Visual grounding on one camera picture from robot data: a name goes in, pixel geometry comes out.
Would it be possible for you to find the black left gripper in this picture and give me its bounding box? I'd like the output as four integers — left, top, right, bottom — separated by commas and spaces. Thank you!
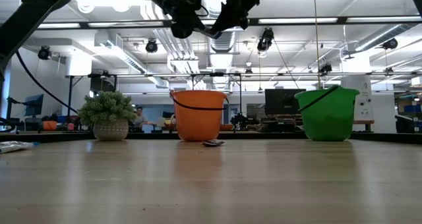
144, 0, 212, 40

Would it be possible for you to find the small brown candy bar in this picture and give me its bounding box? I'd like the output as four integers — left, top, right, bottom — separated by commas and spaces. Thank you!
201, 139, 226, 148

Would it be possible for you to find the blue white candy bar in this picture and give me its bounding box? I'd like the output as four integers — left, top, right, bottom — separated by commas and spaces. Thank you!
0, 140, 41, 154

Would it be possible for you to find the orange plastic bucket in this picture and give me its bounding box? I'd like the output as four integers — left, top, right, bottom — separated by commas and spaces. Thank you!
169, 90, 231, 142

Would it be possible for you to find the black computer monitor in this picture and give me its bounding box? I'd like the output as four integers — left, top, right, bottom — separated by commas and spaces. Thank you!
264, 88, 307, 115

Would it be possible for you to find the person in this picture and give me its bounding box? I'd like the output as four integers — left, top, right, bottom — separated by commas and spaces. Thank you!
131, 106, 154, 134

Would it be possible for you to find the small artificial green plant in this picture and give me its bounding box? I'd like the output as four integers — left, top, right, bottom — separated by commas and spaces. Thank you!
78, 91, 138, 142

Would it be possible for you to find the green plastic bucket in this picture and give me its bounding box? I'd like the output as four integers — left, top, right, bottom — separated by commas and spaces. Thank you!
294, 84, 361, 142

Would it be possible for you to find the blue screen monitor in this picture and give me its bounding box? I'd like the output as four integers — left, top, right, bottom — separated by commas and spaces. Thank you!
24, 94, 44, 117

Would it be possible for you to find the black office chair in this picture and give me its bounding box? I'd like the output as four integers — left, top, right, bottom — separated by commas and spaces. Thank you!
395, 114, 415, 134

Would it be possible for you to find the thin hanging cord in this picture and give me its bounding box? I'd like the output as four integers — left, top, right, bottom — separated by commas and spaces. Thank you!
312, 0, 321, 89

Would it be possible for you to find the black aluminium rig frame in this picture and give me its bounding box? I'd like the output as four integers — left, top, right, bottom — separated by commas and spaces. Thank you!
0, 16, 422, 145

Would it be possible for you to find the thin black base cable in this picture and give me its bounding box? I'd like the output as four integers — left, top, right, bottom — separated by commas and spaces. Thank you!
15, 51, 79, 115

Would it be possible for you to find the distant black rig frame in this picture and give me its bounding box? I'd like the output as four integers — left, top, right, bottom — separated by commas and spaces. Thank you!
65, 71, 422, 132

